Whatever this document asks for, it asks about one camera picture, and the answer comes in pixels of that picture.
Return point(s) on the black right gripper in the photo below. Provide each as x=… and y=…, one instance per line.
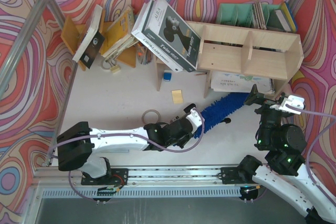
x=264, y=104

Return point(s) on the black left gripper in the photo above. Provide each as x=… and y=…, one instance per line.
x=186, y=125

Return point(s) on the blue fluffy duster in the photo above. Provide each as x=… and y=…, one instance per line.
x=222, y=108

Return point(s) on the white black utility knife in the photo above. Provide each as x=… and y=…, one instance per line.
x=227, y=120

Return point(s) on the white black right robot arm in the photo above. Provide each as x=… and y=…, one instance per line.
x=287, y=172

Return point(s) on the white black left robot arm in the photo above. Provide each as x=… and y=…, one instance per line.
x=81, y=147

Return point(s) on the light wooden bookshelf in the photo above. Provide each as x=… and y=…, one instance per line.
x=253, y=52

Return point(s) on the grey black stapler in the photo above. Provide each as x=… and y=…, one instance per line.
x=184, y=112

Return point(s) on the yellow sticky note pad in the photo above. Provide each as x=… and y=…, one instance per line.
x=177, y=96

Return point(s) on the white spiral notebook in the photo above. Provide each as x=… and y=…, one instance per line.
x=232, y=82

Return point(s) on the blue stamp block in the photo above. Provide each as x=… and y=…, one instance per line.
x=167, y=75

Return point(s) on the green desk organizer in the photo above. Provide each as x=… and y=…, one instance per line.
x=244, y=15

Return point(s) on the pencil holder with pens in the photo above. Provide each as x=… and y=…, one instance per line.
x=143, y=54

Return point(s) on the blue yellow book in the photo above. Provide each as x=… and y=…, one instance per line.
x=286, y=13

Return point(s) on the brass padlock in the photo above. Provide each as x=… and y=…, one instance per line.
x=110, y=65

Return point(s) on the yellow worn book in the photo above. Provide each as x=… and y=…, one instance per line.
x=118, y=35

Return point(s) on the white book black cover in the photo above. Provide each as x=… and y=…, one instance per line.
x=90, y=39

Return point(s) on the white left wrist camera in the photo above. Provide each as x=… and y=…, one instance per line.
x=196, y=120

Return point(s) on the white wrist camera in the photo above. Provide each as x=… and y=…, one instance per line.
x=196, y=120
x=289, y=103

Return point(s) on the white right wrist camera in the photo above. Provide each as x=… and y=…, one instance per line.
x=289, y=103

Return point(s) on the aluminium mounting rail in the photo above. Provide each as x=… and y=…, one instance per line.
x=173, y=175

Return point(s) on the aluminium frame post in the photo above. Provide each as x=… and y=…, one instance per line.
x=20, y=43

